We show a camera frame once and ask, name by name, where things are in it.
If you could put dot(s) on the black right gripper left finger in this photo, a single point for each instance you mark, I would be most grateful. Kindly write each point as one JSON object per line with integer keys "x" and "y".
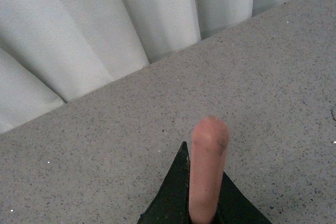
{"x": 170, "y": 205}

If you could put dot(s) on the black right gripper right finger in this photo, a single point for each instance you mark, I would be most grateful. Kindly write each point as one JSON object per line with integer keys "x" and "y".
{"x": 234, "y": 208}

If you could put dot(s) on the pink chopstick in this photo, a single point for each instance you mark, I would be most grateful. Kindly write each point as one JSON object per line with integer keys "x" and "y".
{"x": 210, "y": 141}

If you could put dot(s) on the white pleated curtain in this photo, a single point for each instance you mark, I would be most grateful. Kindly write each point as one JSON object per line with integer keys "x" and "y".
{"x": 53, "y": 51}

